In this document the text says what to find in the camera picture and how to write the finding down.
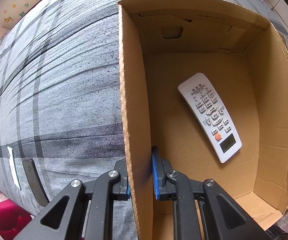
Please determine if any white remote control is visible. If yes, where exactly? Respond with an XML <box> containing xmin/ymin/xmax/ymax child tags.
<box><xmin>178</xmin><ymin>73</ymin><xmax>242</xmax><ymax>163</ymax></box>

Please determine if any brown cardboard box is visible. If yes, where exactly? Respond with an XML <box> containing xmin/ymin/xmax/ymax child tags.
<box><xmin>118</xmin><ymin>0</ymin><xmax>288</xmax><ymax>240</ymax></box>

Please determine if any black smartphone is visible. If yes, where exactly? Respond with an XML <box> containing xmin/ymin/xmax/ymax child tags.
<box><xmin>23</xmin><ymin>159</ymin><xmax>49</xmax><ymax>207</ymax></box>

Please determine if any red mattress sheet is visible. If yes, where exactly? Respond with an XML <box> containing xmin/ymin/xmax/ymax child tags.
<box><xmin>0</xmin><ymin>199</ymin><xmax>32</xmax><ymax>240</ymax></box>

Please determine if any white smartphone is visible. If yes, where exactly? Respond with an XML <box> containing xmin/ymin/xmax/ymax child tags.
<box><xmin>7</xmin><ymin>146</ymin><xmax>21</xmax><ymax>190</ymax></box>

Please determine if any grey plaid bed cover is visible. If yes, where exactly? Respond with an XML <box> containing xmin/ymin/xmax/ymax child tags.
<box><xmin>0</xmin><ymin>0</ymin><xmax>288</xmax><ymax>240</ymax></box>

